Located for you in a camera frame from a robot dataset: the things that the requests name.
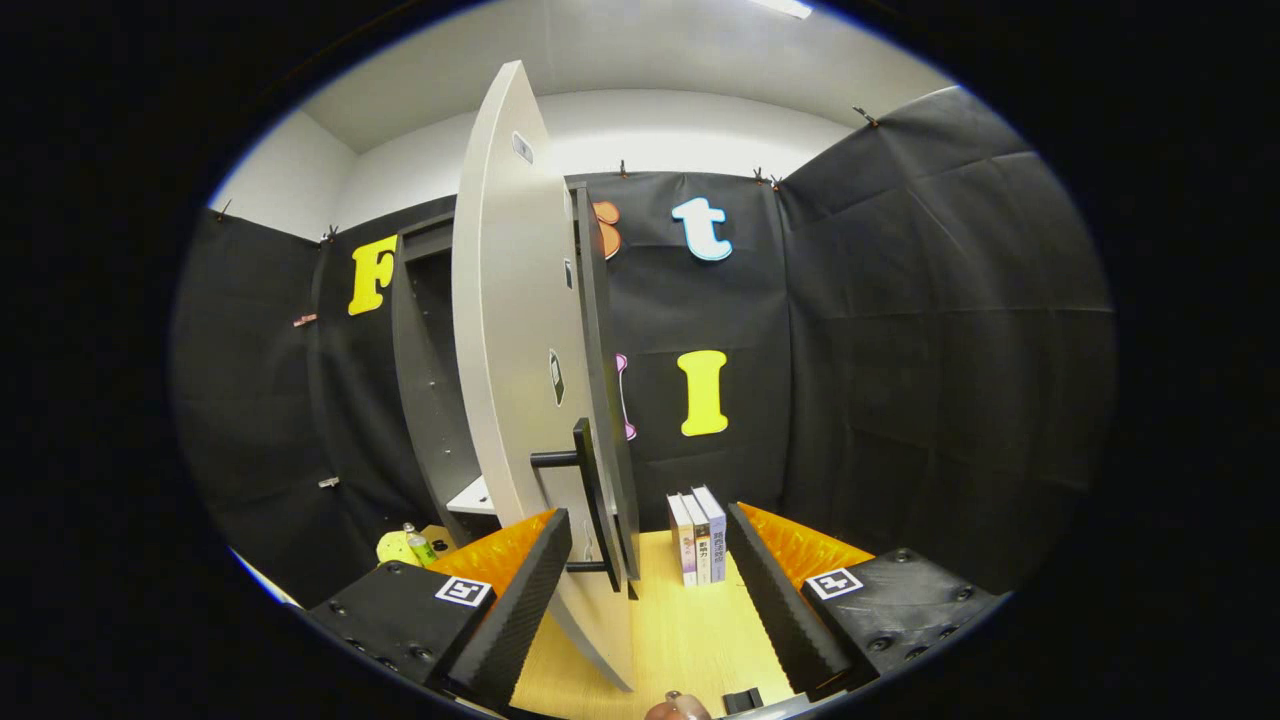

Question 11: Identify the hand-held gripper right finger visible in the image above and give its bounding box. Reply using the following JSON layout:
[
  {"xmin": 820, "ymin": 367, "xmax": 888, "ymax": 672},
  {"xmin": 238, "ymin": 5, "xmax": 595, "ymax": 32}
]
[{"xmin": 724, "ymin": 502, "xmax": 1009, "ymax": 701}]

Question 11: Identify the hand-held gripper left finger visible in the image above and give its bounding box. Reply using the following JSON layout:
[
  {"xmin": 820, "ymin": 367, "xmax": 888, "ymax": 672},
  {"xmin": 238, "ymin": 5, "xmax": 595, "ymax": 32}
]
[{"xmin": 305, "ymin": 508, "xmax": 575, "ymax": 709}]

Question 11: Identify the black door handle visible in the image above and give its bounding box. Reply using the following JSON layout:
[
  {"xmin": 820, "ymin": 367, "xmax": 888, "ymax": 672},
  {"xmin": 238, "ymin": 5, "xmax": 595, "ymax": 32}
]
[{"xmin": 530, "ymin": 418, "xmax": 623, "ymax": 593}]

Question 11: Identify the dark grey shoe cabinet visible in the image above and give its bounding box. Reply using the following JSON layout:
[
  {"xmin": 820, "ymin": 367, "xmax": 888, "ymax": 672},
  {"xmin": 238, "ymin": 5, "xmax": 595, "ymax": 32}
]
[{"xmin": 392, "ymin": 183, "xmax": 643, "ymax": 601}]

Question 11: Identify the beige shoe cabinet door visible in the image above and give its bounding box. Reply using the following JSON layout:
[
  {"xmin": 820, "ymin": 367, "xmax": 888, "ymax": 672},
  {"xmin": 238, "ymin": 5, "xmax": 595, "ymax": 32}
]
[{"xmin": 452, "ymin": 60, "xmax": 635, "ymax": 693}]

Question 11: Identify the white cabinet shelf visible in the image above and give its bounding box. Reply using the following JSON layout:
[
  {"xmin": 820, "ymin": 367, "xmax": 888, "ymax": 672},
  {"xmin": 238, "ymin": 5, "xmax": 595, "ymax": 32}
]
[{"xmin": 446, "ymin": 475, "xmax": 498, "ymax": 517}]

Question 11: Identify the pale blue spine book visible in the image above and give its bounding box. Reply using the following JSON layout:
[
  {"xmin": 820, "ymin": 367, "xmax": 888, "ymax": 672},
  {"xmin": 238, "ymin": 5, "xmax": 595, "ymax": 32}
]
[{"xmin": 692, "ymin": 485, "xmax": 728, "ymax": 583}]

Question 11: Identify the dark orange spine book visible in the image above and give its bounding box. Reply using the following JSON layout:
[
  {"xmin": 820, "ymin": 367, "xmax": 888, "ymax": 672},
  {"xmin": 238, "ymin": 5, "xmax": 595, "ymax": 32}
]
[{"xmin": 682, "ymin": 490, "xmax": 713, "ymax": 585}]

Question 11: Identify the white spine book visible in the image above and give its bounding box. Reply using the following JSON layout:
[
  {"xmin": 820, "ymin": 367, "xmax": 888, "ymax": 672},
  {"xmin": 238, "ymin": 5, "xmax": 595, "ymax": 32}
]
[{"xmin": 667, "ymin": 493, "xmax": 698, "ymax": 587}]

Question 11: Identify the black backdrop cloth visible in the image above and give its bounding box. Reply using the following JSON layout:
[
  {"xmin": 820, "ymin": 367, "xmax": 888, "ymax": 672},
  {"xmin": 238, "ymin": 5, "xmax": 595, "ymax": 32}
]
[{"xmin": 175, "ymin": 85, "xmax": 1116, "ymax": 601}]

